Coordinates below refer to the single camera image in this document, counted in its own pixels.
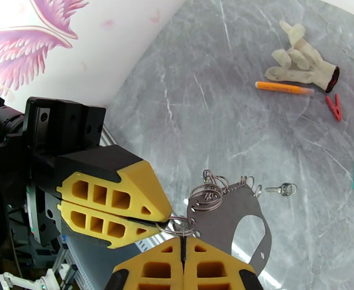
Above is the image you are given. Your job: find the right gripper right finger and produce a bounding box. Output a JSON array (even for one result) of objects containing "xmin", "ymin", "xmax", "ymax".
[{"xmin": 183, "ymin": 236, "xmax": 264, "ymax": 290}]

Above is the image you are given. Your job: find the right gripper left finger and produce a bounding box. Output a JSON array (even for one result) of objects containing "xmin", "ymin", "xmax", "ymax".
[{"xmin": 104, "ymin": 236, "xmax": 186, "ymax": 290}]

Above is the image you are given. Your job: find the black keyring plate with rings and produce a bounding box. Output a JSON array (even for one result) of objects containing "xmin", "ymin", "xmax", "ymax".
[{"xmin": 157, "ymin": 169, "xmax": 273, "ymax": 274}]

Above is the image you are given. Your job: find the silver key with ring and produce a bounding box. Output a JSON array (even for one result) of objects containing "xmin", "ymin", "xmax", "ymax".
[{"xmin": 264, "ymin": 182, "xmax": 298, "ymax": 197}]

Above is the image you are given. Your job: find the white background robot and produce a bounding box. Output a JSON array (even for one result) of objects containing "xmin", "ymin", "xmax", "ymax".
[{"xmin": 0, "ymin": 261, "xmax": 73, "ymax": 290}]

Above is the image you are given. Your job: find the orange pen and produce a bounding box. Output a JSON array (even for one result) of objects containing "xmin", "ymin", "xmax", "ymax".
[{"xmin": 254, "ymin": 80, "xmax": 315, "ymax": 95}]

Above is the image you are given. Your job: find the red clothespin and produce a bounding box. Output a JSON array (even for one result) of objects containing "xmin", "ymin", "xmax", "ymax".
[{"xmin": 325, "ymin": 93, "xmax": 343, "ymax": 122}]

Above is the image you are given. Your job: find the white work glove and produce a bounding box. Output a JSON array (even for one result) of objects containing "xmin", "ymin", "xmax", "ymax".
[{"xmin": 264, "ymin": 20, "xmax": 340, "ymax": 94}]

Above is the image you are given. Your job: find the white slotted cable duct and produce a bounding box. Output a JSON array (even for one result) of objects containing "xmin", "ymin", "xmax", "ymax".
[{"xmin": 134, "ymin": 237, "xmax": 158, "ymax": 254}]

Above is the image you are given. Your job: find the aluminium mounting rail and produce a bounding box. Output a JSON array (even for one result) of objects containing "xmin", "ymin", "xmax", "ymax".
[{"xmin": 59, "ymin": 129, "xmax": 177, "ymax": 290}]

